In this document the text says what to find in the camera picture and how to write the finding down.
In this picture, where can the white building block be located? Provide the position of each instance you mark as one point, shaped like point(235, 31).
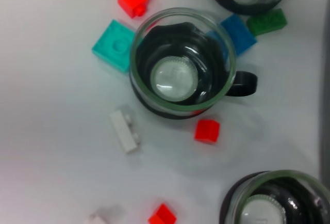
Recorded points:
point(99, 218)
point(123, 131)

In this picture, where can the small red cube block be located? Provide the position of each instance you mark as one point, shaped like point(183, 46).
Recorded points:
point(206, 131)

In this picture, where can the teal square building block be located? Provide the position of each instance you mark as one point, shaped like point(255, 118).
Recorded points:
point(113, 46)

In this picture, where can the blue building block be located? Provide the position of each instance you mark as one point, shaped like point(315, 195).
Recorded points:
point(241, 34)

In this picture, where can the small red sloped block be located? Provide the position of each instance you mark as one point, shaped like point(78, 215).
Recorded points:
point(162, 215)

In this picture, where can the green building block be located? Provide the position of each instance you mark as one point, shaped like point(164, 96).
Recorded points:
point(266, 22)

